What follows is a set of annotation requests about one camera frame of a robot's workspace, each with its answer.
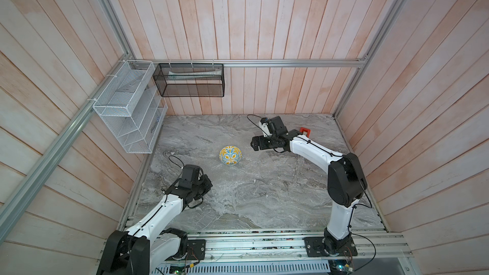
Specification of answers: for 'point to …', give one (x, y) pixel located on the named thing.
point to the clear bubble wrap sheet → (221, 146)
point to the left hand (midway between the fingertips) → (213, 184)
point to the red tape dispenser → (304, 129)
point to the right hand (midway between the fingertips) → (258, 141)
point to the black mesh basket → (190, 79)
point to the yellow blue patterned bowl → (230, 155)
